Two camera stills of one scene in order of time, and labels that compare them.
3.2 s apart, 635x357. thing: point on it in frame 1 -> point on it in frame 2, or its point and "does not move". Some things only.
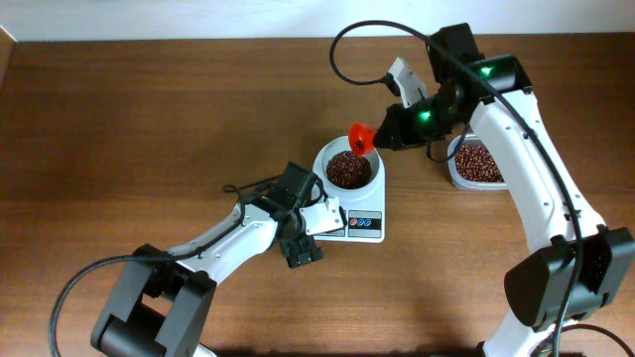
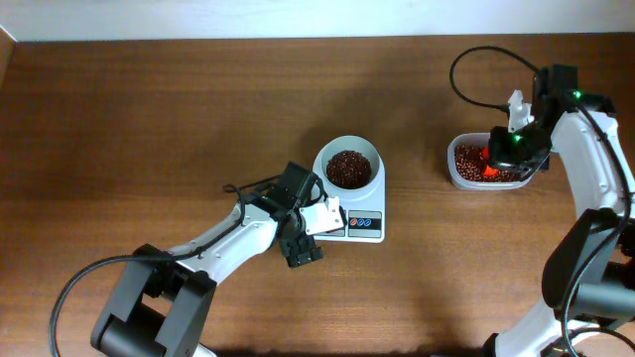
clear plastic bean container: [472, 168] does not move
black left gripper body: [300, 249] does not move
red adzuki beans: [475, 163] does not move
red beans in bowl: [348, 171] does not move
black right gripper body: [397, 129] -> [526, 162]
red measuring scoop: [361, 139] -> [489, 171]
